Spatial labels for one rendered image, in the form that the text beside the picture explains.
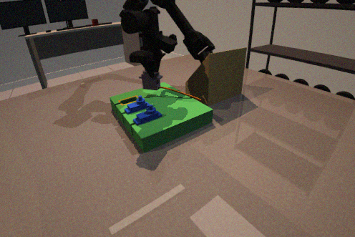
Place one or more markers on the green flat block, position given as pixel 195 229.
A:
pixel 156 117

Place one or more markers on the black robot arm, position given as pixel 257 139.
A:
pixel 134 20

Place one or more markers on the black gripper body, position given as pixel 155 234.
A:
pixel 146 53

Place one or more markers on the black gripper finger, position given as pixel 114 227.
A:
pixel 149 67
pixel 157 62

